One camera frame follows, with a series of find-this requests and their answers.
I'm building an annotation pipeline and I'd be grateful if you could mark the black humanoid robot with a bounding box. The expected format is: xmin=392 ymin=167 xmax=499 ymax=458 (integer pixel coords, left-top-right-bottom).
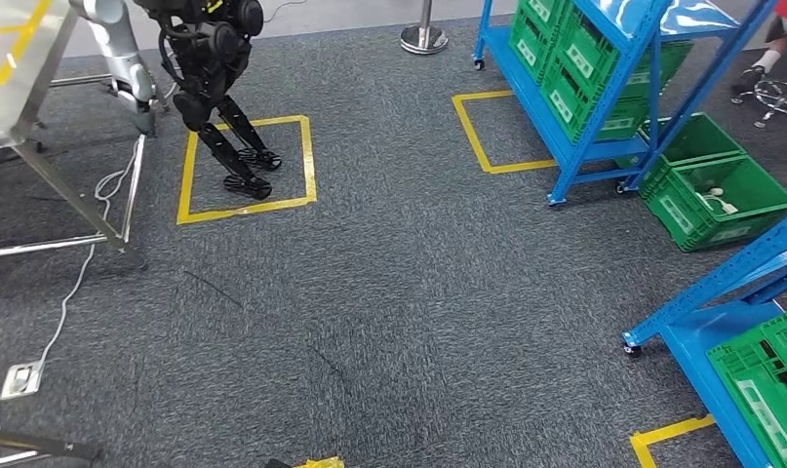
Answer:
xmin=69 ymin=0 xmax=283 ymax=202

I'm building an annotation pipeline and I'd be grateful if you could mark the chrome base stool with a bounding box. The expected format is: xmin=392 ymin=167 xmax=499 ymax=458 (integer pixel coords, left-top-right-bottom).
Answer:
xmin=731 ymin=77 xmax=787 ymax=135

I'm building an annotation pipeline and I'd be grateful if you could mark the chrome stand base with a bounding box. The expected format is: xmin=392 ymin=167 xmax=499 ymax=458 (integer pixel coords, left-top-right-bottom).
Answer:
xmin=400 ymin=0 xmax=450 ymax=57

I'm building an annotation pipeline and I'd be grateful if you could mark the white charger with cable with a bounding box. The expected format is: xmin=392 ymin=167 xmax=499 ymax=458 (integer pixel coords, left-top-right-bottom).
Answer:
xmin=694 ymin=187 xmax=740 ymax=216

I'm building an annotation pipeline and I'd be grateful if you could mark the green open plastic crate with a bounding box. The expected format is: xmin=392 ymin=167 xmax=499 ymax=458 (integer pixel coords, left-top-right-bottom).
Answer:
xmin=645 ymin=154 xmax=787 ymax=254
xmin=615 ymin=112 xmax=750 ymax=198

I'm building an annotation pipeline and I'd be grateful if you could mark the person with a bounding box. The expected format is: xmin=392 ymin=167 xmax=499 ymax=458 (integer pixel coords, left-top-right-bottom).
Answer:
xmin=729 ymin=16 xmax=787 ymax=99

